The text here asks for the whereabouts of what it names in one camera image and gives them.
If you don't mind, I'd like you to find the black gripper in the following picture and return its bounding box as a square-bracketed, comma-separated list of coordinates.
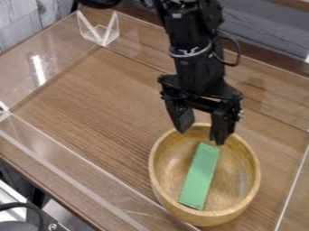
[158, 51, 243, 145]

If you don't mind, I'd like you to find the green rectangular block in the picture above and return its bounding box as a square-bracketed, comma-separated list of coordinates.
[180, 143, 221, 210]

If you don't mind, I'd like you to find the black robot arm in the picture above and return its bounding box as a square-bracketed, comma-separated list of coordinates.
[154, 0, 243, 145]

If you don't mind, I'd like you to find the brown wooden bowl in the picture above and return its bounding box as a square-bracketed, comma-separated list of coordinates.
[149, 123, 261, 226]

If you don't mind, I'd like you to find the clear acrylic corner bracket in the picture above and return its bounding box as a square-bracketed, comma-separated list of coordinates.
[77, 11, 119, 47]

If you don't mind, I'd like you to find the black metal frame mount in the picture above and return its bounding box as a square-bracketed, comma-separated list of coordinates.
[0, 192, 74, 231]

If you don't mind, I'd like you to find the black cable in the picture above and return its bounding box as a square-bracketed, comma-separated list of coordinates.
[0, 201, 43, 231]

